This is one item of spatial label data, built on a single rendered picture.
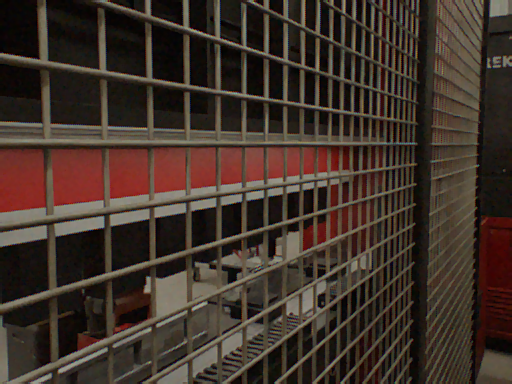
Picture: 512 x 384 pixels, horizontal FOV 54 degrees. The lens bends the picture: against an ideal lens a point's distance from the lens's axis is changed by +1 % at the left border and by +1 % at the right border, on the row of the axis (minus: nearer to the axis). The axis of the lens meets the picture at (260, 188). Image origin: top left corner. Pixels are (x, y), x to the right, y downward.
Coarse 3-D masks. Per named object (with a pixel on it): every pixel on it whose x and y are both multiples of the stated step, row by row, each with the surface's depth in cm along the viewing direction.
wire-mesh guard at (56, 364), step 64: (320, 0) 35; (448, 0) 78; (64, 64) 17; (448, 64) 81; (384, 128) 51; (448, 128) 81; (384, 192) 51; (448, 192) 87; (448, 256) 90; (448, 320) 91
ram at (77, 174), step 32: (0, 160) 92; (32, 160) 97; (64, 160) 104; (96, 160) 111; (128, 160) 119; (160, 160) 129; (192, 160) 141; (224, 160) 155; (256, 160) 172; (288, 160) 193; (320, 160) 221; (0, 192) 92; (32, 192) 98; (64, 192) 104; (96, 192) 111; (128, 192) 120; (160, 192) 130; (192, 192) 141; (256, 192) 173; (288, 192) 194; (64, 224) 104; (96, 224) 112
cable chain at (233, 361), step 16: (288, 320) 118; (304, 320) 118; (256, 336) 108; (272, 336) 108; (240, 352) 100; (256, 352) 100; (272, 352) 104; (208, 368) 93; (224, 368) 93; (240, 368) 93; (256, 368) 98
